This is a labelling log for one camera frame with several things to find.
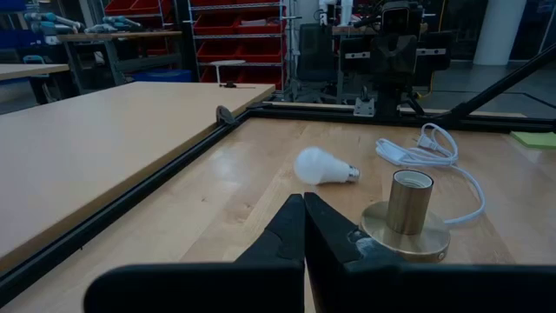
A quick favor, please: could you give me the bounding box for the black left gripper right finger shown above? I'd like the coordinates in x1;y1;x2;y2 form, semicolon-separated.
303;192;556;313

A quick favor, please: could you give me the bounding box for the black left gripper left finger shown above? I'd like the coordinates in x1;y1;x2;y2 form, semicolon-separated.
83;194;307;313

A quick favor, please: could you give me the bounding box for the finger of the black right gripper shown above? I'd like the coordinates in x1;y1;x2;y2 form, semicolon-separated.
372;34;395;73
394;34;418;73

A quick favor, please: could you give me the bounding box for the brass lamp socket base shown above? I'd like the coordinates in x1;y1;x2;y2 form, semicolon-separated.
360;169;452;263

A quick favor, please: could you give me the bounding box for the white power cord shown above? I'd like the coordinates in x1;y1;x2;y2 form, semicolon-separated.
374;122;487;226

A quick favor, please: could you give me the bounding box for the white light bulb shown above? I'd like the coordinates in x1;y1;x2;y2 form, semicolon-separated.
293;146;361;187

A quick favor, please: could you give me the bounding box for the black office chair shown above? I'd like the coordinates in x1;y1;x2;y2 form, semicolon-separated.
297;22;339;86

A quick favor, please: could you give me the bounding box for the white column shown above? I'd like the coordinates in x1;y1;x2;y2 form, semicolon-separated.
472;0;527;66

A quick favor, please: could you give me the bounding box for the red storage bin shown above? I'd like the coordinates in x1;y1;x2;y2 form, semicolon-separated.
103;0;175;15
236;9;284;35
195;39;284;64
199;67;283;86
193;11;239;36

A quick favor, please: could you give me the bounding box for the green sticky note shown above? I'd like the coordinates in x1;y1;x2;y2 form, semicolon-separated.
509;130;556;150

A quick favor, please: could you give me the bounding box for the small black tool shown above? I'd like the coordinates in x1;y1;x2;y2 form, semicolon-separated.
218;80;257;90

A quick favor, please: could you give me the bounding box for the black table clamp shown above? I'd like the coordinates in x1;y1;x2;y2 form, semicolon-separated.
215;104;238;127

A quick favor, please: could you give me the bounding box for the light wooden desk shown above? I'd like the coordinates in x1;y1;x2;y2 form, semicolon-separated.
0;81;277;262

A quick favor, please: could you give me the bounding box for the blue storage bin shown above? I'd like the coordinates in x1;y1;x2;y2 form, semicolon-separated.
0;29;47;50
132;69;194;83
0;0;28;13

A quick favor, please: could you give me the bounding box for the wooden workbench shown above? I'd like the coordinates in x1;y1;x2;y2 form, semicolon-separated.
55;30;183;88

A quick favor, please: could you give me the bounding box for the teal grey handheld device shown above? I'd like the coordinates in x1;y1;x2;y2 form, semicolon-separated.
84;16;142;34
23;11;83;36

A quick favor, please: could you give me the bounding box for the light wooden table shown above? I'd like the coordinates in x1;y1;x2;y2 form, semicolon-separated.
0;63;70;82

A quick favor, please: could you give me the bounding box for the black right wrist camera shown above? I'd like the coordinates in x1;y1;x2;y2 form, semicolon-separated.
381;1;423;36

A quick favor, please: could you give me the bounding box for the silver metal bracket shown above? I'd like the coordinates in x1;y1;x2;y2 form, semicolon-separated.
353;96;376;118

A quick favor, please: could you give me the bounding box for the metal wire shelf rack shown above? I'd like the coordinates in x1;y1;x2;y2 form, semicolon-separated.
186;0;288;91

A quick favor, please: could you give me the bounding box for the black aluminium table frame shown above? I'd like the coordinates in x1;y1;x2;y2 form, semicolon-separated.
0;43;556;308

